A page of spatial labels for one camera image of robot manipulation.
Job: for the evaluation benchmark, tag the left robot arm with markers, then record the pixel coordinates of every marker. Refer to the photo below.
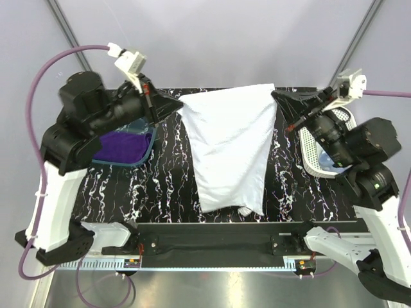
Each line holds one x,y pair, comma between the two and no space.
89,111

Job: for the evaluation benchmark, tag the aluminium rail frame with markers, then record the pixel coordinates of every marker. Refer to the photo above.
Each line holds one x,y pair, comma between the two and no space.
346,256

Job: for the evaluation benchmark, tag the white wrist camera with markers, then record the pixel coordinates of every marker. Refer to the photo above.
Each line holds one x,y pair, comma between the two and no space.
131,63
350,85

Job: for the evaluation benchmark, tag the purple towel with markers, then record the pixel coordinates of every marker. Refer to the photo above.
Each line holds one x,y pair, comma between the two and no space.
124,149

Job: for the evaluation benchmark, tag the left connector board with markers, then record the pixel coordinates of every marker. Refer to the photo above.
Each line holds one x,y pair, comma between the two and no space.
132,263

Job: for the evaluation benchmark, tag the light blue towel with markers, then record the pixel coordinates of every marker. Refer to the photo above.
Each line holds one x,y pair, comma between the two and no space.
230,133

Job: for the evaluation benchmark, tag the connector board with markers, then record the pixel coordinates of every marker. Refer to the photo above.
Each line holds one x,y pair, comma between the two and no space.
306,265
132,263

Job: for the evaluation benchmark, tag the white plastic basket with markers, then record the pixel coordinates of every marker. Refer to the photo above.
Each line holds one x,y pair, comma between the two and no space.
310,149

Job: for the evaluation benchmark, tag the aluminium corner post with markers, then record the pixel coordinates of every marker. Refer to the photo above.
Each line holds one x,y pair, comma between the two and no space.
65,27
357,38

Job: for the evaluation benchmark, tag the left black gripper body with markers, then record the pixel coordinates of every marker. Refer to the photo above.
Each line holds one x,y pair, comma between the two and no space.
144,85

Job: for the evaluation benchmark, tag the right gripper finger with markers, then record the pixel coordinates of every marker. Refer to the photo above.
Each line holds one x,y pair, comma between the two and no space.
296,98
292,113

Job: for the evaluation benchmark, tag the blue-edged white towel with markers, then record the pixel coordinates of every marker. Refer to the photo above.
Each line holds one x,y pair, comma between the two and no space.
326,164

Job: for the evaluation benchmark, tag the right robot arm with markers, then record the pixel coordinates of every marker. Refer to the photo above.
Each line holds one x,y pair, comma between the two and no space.
368,184

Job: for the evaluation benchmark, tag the teal translucent tray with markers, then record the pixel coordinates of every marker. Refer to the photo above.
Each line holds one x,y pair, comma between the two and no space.
139,126

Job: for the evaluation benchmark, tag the right aluminium corner post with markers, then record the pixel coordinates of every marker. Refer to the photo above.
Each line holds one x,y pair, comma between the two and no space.
357,38

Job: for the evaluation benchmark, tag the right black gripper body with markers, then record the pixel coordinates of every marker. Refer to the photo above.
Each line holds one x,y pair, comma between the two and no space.
324,95

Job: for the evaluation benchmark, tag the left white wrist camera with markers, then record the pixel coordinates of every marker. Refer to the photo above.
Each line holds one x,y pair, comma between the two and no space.
131,63

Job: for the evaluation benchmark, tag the right connector board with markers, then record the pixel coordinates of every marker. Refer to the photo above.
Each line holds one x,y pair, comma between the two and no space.
306,265

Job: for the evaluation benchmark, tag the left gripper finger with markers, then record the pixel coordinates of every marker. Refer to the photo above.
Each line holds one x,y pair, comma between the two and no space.
160,97
165,107

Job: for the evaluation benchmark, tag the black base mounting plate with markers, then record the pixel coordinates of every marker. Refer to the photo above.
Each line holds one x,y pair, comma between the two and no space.
212,245

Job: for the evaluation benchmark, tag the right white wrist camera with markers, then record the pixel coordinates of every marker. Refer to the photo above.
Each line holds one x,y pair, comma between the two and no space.
350,85

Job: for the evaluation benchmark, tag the left aluminium corner post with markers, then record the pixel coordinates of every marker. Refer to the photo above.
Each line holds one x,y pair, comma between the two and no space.
65,27

